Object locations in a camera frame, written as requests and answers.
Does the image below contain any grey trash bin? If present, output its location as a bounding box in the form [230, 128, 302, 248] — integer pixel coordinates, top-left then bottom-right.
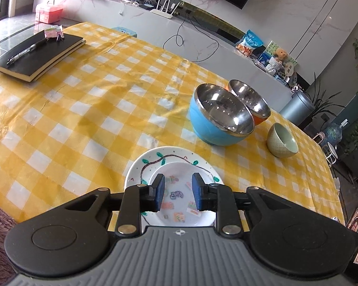
[279, 91, 315, 126]

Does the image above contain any green ceramic bowl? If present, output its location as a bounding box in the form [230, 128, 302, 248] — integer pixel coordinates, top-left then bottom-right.
[267, 122, 299, 158]

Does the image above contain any pink box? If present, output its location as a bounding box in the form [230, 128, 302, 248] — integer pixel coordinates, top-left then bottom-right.
[35, 0, 64, 23]

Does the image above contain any green picture board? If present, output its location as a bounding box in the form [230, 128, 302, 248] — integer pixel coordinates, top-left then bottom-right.
[259, 40, 297, 66]

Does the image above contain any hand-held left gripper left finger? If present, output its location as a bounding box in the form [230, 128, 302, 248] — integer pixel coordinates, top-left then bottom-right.
[64, 173, 167, 235]

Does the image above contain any white metal stool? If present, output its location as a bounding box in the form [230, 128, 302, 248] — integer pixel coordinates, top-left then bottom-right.
[312, 133, 339, 166]

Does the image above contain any round hand fan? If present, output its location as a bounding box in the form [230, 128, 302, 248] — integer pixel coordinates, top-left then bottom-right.
[282, 62, 296, 78]

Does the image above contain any blue steel bowl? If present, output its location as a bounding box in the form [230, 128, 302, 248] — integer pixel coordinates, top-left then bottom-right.
[189, 83, 255, 146]

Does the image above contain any small framed photo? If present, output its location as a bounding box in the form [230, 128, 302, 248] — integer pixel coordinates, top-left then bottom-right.
[346, 208, 358, 231]

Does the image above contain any blue water jug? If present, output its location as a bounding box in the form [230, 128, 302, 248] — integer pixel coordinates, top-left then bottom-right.
[324, 122, 347, 146]

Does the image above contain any white marble television cabinet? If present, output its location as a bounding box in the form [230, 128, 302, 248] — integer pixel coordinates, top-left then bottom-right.
[31, 0, 311, 96]

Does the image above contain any pink paper wrapper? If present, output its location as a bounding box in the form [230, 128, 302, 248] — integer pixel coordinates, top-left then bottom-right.
[44, 26, 64, 41]

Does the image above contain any black cable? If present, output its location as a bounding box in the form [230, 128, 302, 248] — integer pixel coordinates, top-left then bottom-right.
[163, 9, 221, 63]

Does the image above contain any yellow checked tablecloth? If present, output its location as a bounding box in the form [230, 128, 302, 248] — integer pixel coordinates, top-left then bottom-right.
[0, 21, 345, 225]

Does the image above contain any orange steel bowl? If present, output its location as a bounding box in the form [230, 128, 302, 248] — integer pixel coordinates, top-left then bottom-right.
[227, 79, 271, 126]

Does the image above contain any white router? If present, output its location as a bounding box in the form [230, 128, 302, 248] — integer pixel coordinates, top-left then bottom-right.
[150, 0, 181, 17]

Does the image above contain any blue snack bag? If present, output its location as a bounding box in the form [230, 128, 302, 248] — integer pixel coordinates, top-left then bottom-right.
[235, 30, 263, 57]

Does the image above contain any purple fuzzy rug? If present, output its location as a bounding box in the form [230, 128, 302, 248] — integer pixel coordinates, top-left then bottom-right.
[0, 198, 20, 281]

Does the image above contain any long leaf potted plant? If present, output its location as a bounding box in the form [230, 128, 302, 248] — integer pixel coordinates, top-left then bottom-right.
[307, 73, 345, 126]

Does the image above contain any white vine painted plate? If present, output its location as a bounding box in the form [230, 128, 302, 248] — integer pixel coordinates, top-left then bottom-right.
[124, 146, 225, 228]

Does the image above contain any black pen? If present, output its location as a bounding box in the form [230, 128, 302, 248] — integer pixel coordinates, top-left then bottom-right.
[6, 39, 47, 65]

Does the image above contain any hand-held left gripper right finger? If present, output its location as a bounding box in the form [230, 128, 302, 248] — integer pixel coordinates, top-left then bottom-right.
[191, 173, 296, 235]

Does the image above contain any black notebook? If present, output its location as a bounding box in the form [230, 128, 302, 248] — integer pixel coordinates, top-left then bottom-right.
[0, 30, 87, 83]

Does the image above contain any small white sticker plate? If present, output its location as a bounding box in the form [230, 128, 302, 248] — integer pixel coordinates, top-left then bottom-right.
[141, 162, 217, 227]

